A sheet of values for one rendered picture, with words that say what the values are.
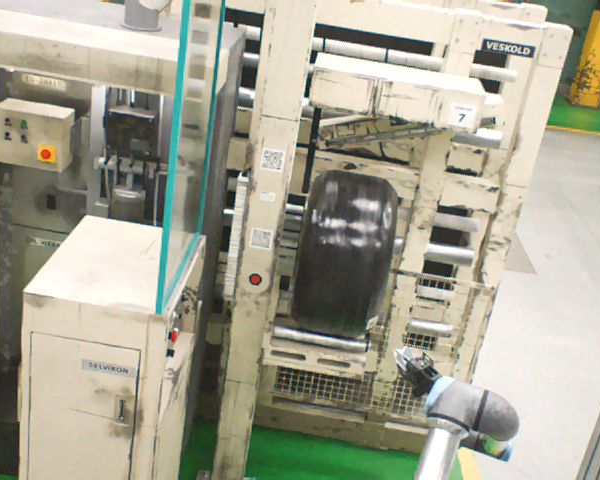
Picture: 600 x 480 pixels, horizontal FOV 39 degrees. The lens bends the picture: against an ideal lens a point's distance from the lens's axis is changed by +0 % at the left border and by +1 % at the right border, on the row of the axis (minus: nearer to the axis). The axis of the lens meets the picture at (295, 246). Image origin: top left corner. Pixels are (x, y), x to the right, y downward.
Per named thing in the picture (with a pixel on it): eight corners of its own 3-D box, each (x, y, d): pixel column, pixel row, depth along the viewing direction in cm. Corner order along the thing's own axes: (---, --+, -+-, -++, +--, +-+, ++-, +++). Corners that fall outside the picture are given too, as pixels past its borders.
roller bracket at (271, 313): (260, 349, 293) (264, 325, 289) (272, 296, 330) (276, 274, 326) (269, 350, 293) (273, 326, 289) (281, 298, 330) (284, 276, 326)
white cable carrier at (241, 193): (222, 299, 301) (238, 176, 281) (224, 293, 305) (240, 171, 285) (234, 301, 301) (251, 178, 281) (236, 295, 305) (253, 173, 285)
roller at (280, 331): (271, 329, 300) (269, 338, 297) (272, 321, 297) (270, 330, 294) (367, 346, 299) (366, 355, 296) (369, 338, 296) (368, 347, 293)
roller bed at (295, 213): (247, 268, 338) (256, 200, 325) (252, 253, 351) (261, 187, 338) (295, 276, 337) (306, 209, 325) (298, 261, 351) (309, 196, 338)
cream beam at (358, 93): (307, 107, 294) (313, 66, 288) (312, 90, 317) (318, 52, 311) (477, 136, 293) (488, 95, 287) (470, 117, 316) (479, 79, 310)
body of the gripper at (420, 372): (422, 349, 268) (448, 373, 260) (421, 366, 274) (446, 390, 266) (404, 360, 265) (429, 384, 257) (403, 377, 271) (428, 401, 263)
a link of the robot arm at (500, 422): (532, 399, 218) (515, 436, 263) (490, 385, 221) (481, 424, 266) (520, 441, 215) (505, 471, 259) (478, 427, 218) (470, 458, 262)
